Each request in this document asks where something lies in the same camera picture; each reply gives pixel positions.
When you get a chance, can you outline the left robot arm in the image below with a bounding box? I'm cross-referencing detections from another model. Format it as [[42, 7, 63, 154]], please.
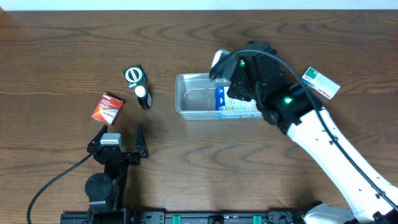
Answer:
[[85, 125, 149, 224]]

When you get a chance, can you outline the dark green square box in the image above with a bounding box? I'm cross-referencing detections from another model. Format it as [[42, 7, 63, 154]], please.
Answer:
[[123, 64, 147, 89]]

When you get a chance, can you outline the black bottle white cap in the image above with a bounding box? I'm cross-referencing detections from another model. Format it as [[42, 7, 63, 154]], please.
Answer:
[[134, 86, 152, 110]]

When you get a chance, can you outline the red orange small box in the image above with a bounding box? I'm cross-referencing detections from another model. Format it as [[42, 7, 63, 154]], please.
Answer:
[[91, 93, 125, 126]]

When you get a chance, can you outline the clear plastic container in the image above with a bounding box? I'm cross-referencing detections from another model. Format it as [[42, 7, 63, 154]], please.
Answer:
[[175, 72, 265, 121]]

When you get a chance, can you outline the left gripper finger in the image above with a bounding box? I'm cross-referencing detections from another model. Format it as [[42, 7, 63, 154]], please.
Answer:
[[135, 126, 147, 152], [88, 124, 108, 147]]

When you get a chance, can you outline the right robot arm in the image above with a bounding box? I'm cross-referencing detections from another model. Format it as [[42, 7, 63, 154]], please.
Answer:
[[209, 42, 397, 223]]

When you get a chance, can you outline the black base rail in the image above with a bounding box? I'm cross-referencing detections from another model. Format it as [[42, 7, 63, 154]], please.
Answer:
[[60, 208, 307, 224]]

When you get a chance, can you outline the white green medicine box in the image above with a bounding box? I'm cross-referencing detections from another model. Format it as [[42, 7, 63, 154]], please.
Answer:
[[301, 67, 340, 100]]

